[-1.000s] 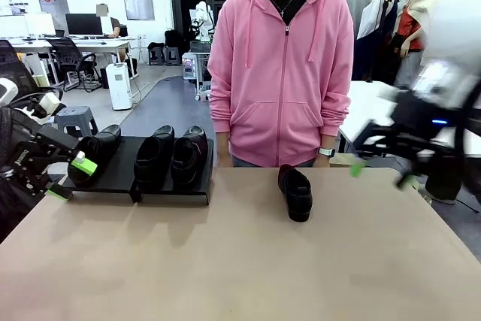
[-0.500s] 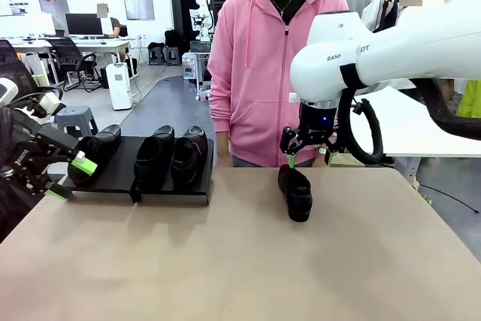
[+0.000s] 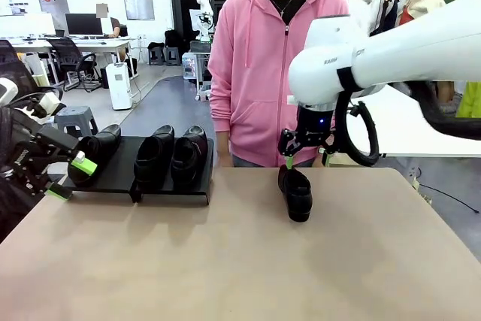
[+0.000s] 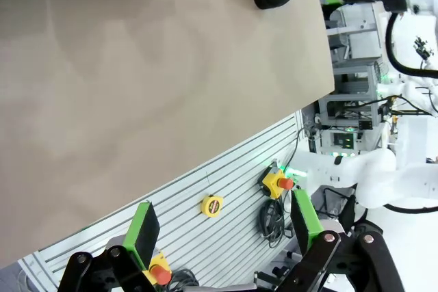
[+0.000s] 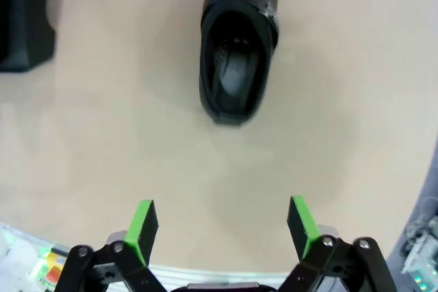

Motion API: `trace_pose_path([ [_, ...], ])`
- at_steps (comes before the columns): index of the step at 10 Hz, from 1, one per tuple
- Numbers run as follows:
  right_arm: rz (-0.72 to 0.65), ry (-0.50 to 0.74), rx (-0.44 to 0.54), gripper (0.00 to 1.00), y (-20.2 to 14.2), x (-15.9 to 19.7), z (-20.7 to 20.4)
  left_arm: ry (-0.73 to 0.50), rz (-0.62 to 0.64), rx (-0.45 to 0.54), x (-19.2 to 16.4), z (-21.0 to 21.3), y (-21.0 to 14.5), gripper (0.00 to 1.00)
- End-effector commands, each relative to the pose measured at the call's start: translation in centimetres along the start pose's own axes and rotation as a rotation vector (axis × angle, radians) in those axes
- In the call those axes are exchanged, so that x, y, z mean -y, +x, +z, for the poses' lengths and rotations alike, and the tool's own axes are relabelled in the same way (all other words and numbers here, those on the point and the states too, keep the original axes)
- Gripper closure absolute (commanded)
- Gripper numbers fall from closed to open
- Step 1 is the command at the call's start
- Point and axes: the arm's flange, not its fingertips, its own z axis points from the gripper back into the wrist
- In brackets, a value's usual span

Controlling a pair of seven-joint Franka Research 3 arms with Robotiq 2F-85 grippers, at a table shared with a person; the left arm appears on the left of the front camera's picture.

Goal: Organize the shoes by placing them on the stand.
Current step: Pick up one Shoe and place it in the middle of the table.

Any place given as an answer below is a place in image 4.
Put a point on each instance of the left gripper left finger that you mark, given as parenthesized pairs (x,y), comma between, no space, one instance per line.
(143,234)

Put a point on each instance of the yellow tape measure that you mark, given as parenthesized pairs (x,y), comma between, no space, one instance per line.
(212,206)

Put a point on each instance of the grey metal equipment rack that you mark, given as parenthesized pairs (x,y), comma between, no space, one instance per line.
(356,73)

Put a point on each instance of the yellow emergency stop button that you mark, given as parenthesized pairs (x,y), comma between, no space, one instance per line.
(272,182)
(161,273)

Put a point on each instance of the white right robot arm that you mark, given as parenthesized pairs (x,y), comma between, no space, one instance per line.
(376,169)

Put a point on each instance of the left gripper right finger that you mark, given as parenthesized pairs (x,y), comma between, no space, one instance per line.
(301,223)

